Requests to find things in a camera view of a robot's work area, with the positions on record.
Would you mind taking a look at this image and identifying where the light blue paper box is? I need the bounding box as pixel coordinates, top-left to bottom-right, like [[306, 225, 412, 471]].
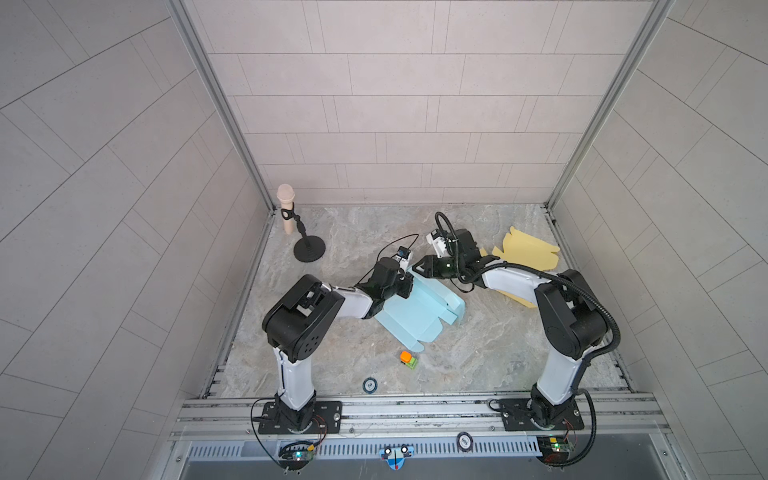
[[375, 273, 466, 353]]

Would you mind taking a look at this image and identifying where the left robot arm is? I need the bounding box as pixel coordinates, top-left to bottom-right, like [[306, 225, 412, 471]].
[[262, 258, 414, 430]]

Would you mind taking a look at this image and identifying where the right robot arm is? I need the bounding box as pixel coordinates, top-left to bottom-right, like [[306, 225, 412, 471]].
[[413, 228, 617, 429]]

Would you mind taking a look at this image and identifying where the yellow paper box stack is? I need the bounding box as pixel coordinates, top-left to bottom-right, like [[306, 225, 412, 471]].
[[484, 227, 560, 309]]

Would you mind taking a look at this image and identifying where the orange green toy block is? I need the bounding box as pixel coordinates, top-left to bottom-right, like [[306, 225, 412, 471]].
[[399, 351, 418, 369]]

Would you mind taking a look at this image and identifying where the black microphone stand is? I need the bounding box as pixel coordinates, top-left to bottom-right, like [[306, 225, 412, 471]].
[[281, 208, 326, 263]]

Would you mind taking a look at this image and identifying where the beige microphone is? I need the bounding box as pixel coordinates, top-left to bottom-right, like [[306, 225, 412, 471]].
[[277, 184, 296, 235]]

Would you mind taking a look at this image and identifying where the blue sticker marker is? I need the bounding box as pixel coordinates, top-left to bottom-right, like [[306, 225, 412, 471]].
[[379, 445, 414, 471]]

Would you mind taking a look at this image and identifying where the round black white disc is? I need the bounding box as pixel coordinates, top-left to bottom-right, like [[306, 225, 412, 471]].
[[456, 432, 474, 453]]

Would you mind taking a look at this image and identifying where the left green circuit board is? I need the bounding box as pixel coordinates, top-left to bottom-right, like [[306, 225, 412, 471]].
[[278, 441, 317, 471]]

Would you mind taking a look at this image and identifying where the green circuit board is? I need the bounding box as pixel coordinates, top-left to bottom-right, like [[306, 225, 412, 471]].
[[278, 441, 317, 471], [536, 436, 574, 464]]

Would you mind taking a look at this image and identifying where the right green circuit board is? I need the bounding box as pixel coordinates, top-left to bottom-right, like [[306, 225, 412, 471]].
[[536, 436, 574, 464]]

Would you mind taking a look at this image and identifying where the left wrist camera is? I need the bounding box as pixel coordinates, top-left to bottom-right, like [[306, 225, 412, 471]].
[[392, 246, 413, 274]]

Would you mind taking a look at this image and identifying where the black corrugated cable conduit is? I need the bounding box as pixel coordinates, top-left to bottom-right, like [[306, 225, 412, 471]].
[[434, 211, 622, 367]]

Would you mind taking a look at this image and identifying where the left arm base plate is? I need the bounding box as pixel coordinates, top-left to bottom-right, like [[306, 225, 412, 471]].
[[253, 400, 343, 435]]

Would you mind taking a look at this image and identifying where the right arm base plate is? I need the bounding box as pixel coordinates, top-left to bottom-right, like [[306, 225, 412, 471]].
[[496, 397, 585, 432]]

